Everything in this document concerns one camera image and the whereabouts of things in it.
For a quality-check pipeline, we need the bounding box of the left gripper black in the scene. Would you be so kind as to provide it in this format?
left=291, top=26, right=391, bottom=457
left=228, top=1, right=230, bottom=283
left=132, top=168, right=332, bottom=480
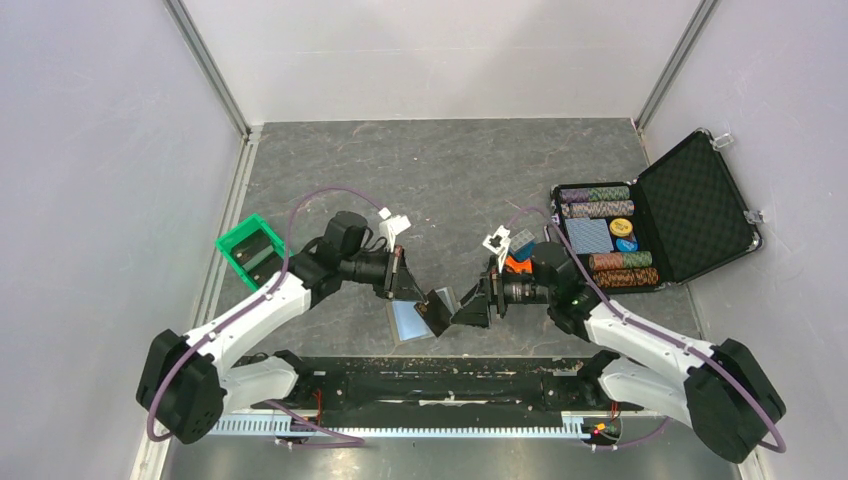
left=340, top=244, right=426, bottom=303

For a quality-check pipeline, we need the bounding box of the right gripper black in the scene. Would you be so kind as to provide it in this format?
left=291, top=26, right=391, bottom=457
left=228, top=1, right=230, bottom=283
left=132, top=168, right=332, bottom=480
left=450, top=255, right=554, bottom=328

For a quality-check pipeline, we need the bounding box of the dark credit card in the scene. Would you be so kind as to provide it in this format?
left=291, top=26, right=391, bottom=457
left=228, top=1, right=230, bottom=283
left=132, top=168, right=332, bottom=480
left=414, top=290, right=453, bottom=337
left=241, top=243, right=276, bottom=271

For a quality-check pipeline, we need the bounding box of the grey card holder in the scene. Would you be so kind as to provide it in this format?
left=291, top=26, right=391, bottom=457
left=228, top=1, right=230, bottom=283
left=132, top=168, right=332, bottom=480
left=387, top=287, right=458, bottom=345

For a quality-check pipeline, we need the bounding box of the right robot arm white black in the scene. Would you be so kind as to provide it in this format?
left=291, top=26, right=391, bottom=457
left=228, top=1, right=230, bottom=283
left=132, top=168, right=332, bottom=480
left=450, top=242, right=787, bottom=463

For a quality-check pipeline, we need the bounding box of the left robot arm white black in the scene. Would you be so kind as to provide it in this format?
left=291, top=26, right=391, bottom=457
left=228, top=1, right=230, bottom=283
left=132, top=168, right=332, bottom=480
left=136, top=209, right=425, bottom=444

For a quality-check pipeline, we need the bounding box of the blue playing card deck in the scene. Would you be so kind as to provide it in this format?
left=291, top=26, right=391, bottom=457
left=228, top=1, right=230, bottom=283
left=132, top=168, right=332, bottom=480
left=565, top=218, right=614, bottom=254

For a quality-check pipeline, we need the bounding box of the orange curved block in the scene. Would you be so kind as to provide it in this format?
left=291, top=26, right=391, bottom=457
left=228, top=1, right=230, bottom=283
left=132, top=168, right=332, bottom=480
left=504, top=256, right=533, bottom=274

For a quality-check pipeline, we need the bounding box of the blue toy brick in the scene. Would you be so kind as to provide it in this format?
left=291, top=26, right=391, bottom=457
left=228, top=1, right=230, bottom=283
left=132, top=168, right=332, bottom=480
left=511, top=242, right=536, bottom=262

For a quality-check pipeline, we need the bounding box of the grey toy brick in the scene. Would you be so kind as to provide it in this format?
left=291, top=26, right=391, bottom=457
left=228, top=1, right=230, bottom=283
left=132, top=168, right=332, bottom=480
left=510, top=229, right=535, bottom=250

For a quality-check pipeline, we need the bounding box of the bottom poker chip row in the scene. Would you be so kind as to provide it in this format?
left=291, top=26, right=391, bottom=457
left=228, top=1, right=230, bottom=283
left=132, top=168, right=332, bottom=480
left=592, top=267, right=660, bottom=288

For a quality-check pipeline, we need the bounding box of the poker chip row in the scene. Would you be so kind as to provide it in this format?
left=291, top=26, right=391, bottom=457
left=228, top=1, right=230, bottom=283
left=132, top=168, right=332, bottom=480
left=563, top=200, right=635, bottom=218
left=592, top=267, right=660, bottom=288
left=589, top=251, right=653, bottom=271
left=559, top=186, right=630, bottom=204

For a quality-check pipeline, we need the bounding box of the green plastic bin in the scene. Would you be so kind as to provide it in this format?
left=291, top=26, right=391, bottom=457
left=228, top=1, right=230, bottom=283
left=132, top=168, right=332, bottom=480
left=215, top=213, right=285, bottom=292

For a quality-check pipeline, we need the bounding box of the blue round chip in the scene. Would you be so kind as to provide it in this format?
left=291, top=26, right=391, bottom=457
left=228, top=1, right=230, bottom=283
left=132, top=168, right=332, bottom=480
left=615, top=238, right=639, bottom=253

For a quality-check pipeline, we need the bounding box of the yellow dealer button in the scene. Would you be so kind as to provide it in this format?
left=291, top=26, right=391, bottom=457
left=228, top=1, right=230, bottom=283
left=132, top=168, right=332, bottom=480
left=609, top=218, right=634, bottom=238

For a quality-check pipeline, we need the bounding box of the top poker chip row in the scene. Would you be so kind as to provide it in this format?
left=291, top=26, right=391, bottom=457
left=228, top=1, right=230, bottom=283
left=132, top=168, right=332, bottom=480
left=559, top=186, right=630, bottom=204

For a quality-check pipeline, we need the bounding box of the black poker chip case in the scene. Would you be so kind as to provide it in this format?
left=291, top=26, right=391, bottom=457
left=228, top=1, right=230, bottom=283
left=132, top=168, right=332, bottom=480
left=550, top=129, right=763, bottom=294

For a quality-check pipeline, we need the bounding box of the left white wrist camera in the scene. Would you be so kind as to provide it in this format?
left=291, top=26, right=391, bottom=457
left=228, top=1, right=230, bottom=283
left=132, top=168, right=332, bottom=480
left=378, top=207, right=411, bottom=252

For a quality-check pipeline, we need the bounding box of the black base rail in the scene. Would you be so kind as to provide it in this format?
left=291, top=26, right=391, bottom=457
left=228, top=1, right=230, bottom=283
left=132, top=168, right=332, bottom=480
left=274, top=350, right=638, bottom=429

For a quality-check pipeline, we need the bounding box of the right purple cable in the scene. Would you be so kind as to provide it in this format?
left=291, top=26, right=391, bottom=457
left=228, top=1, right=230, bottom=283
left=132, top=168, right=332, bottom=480
left=508, top=207, right=788, bottom=454

